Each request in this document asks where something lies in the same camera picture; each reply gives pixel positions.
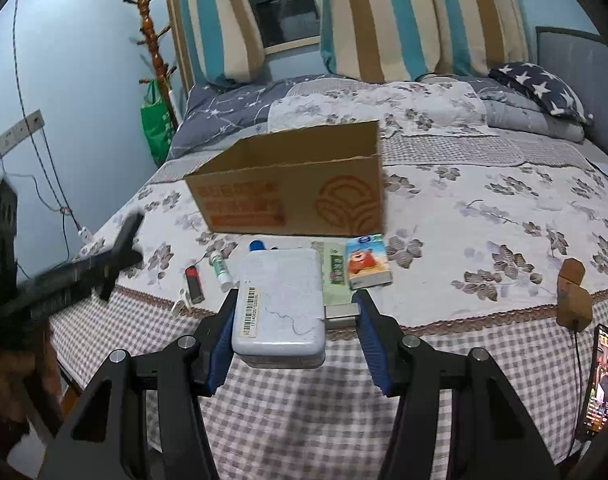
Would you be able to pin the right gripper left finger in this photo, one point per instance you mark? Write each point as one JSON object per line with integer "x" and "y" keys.
{"x": 214, "y": 355}

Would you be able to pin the smartphone with lit screen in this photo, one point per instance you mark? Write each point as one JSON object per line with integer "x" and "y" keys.
{"x": 594, "y": 413}

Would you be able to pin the navy star pillow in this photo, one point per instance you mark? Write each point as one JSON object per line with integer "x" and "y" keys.
{"x": 547, "y": 90}

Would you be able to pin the white wall power strip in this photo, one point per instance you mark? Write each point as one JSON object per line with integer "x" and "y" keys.
{"x": 22, "y": 130}

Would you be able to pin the green shopping bag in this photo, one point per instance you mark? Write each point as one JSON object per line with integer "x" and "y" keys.
{"x": 157, "y": 126}

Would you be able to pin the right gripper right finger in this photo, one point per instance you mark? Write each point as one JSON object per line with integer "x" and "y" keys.
{"x": 379, "y": 336}

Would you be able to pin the right striped pillow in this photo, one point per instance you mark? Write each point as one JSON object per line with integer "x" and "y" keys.
{"x": 393, "y": 40}

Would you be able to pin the white power adapter box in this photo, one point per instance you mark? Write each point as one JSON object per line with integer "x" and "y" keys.
{"x": 281, "y": 320}

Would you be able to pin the striped pillow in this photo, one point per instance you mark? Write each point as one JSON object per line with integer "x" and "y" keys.
{"x": 393, "y": 40}
{"x": 216, "y": 42}

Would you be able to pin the white plug on cable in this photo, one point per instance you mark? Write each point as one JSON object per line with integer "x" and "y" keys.
{"x": 85, "y": 235}

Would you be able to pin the green tissue packet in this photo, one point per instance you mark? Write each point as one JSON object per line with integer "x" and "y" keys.
{"x": 335, "y": 288}

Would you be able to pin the blue cap clear bottle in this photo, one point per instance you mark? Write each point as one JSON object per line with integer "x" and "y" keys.
{"x": 258, "y": 245}

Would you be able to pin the grey padded headboard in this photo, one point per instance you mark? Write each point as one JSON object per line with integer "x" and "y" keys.
{"x": 581, "y": 60}

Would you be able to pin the brown cardboard box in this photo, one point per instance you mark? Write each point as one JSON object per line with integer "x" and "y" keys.
{"x": 321, "y": 180}

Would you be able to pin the white plastic clip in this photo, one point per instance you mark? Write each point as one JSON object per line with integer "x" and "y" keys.
{"x": 183, "y": 303}

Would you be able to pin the red black lighter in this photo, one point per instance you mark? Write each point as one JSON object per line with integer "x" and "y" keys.
{"x": 195, "y": 289}

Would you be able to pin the left striped pillow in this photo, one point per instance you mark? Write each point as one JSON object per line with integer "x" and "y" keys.
{"x": 216, "y": 42}

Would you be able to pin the wooden phone stand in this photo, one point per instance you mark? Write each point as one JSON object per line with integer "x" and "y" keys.
{"x": 574, "y": 303}

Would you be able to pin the floral checked bedspread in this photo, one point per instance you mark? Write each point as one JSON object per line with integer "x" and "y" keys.
{"x": 478, "y": 222}

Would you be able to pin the white green tube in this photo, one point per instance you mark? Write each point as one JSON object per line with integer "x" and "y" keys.
{"x": 221, "y": 270}

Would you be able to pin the blue orange cartoon carton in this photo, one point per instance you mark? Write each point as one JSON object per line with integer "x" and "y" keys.
{"x": 367, "y": 264}

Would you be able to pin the wooden coat rack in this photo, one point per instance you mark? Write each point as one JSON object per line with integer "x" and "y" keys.
{"x": 150, "y": 39}

